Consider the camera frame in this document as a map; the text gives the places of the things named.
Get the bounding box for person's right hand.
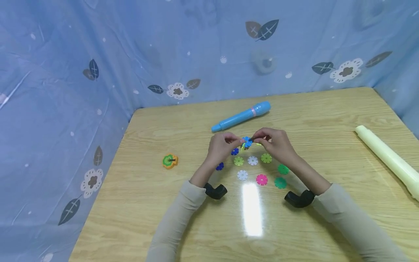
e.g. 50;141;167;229
252;127;301;167

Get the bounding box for person's left hand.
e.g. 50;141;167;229
205;132;245;172

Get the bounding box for joined blue yellow snowflake pieces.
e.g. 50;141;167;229
241;136;262;151

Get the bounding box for person's left forearm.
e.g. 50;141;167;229
145;168;223;262

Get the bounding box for person's right forearm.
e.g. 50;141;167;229
287;156;411;262

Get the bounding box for blue toy pen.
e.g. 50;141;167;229
211;101;272;132

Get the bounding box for scattered colourful plastic snowflake discs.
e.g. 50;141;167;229
216;147;290;189

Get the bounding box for black wrist band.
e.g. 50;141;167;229
203;183;228;200
284;189;316;209

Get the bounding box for orange green tree toy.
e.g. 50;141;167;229
162;153;179;170

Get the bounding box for cream rolled sheet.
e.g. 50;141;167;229
355;125;419;202

